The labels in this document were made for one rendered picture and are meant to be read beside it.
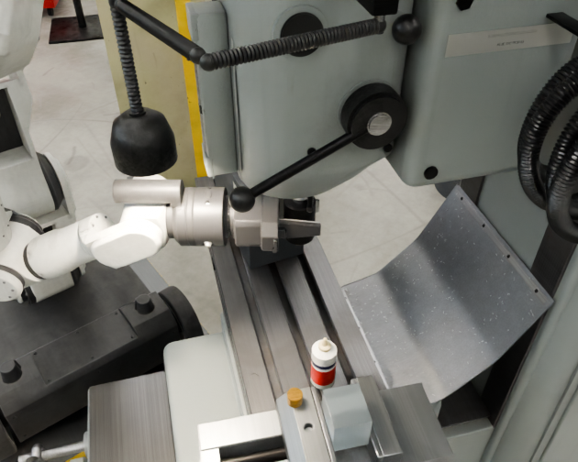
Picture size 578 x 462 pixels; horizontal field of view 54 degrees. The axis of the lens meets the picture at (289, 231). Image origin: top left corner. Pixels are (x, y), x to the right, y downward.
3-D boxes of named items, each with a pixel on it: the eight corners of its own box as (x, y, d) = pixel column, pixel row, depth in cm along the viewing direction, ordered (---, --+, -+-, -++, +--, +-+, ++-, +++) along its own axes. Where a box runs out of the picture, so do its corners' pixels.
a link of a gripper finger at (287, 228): (319, 235, 84) (278, 235, 84) (320, 218, 82) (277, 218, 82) (320, 242, 83) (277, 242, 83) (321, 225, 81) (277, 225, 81)
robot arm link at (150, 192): (199, 258, 85) (123, 258, 85) (206, 207, 92) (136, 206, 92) (189, 205, 77) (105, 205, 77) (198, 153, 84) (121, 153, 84)
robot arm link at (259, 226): (277, 220, 77) (189, 220, 77) (278, 270, 84) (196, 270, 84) (279, 167, 87) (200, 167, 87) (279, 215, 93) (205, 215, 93)
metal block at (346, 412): (331, 452, 77) (334, 428, 74) (320, 413, 82) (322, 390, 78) (368, 445, 78) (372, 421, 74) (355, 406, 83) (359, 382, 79)
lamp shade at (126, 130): (104, 155, 67) (92, 108, 63) (160, 136, 70) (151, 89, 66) (131, 184, 63) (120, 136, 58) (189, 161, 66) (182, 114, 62)
